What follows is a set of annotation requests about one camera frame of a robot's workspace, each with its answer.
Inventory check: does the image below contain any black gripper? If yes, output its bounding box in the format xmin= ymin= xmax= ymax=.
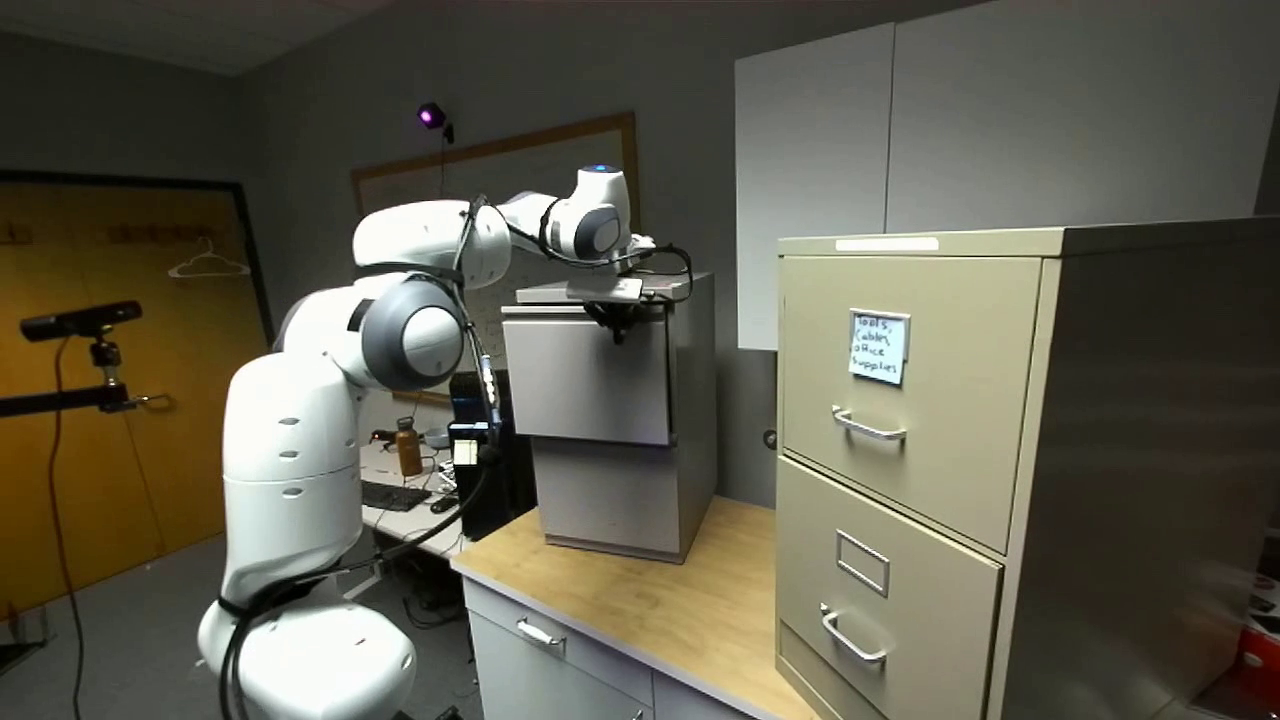
xmin=585 ymin=277 xmax=670 ymax=345

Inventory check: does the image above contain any white top drawer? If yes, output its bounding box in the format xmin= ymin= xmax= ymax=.
xmin=498 ymin=304 xmax=670 ymax=447

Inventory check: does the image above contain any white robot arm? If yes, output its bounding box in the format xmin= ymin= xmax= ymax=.
xmin=196 ymin=163 xmax=648 ymax=720

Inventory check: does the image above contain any white small cabinet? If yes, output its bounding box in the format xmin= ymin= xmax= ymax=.
xmin=498 ymin=272 xmax=717 ymax=561

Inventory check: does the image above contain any white label on cabinet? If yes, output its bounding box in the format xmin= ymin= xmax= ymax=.
xmin=846 ymin=307 xmax=908 ymax=387

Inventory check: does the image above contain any white desk drawer unit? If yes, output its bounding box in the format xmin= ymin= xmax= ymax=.
xmin=463 ymin=581 xmax=747 ymax=720

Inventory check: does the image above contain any beige metal filing cabinet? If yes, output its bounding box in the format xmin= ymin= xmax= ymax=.
xmin=774 ymin=222 xmax=1280 ymax=720

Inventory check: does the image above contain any wood framed whiteboard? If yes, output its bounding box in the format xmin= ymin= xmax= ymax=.
xmin=353 ymin=113 xmax=641 ymax=212

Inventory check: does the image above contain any brown bottle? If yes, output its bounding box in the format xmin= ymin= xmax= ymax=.
xmin=394 ymin=417 xmax=422 ymax=477

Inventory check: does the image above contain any wooden door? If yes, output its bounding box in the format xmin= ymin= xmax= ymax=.
xmin=0 ymin=167 xmax=274 ymax=618

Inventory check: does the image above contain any wire coat hanger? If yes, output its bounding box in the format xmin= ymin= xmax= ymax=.
xmin=167 ymin=242 xmax=250 ymax=285

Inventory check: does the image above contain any white tall wall cabinet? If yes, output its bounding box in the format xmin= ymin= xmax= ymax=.
xmin=735 ymin=0 xmax=1280 ymax=354

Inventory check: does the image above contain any black camera on stand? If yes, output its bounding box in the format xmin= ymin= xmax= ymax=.
xmin=20 ymin=302 xmax=144 ymax=345

